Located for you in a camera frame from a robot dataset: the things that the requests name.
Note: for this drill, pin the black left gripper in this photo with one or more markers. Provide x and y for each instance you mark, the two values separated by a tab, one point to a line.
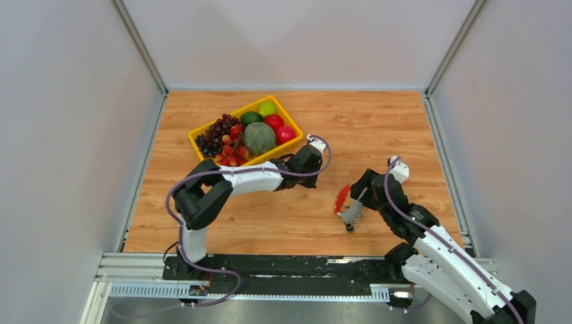
311	183

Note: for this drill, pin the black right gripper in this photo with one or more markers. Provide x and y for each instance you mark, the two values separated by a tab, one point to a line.
357	187

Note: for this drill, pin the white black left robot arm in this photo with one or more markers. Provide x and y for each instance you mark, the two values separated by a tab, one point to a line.
196	201

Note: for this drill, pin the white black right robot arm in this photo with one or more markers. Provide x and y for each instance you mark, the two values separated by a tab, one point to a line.
429	256

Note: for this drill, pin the pink red apple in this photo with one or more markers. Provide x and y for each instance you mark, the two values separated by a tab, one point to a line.
284	134

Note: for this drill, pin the green netted melon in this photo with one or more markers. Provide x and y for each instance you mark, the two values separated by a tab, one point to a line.
259	138

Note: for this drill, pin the light green apple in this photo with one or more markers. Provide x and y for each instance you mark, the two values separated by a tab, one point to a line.
267	108

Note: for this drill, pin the dark green lime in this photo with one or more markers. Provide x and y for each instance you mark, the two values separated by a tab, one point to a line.
250	117

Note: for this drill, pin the red cherry bunch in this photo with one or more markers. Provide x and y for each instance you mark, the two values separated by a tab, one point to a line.
232	151

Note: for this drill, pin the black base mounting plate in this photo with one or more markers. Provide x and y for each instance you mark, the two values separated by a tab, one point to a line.
286	274

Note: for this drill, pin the dark purple grape bunch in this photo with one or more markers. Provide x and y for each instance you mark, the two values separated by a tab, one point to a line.
207	141

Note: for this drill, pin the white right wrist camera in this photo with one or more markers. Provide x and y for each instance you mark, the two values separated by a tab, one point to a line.
399	169

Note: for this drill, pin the aluminium front frame rail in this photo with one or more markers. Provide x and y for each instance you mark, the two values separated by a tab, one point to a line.
129	288

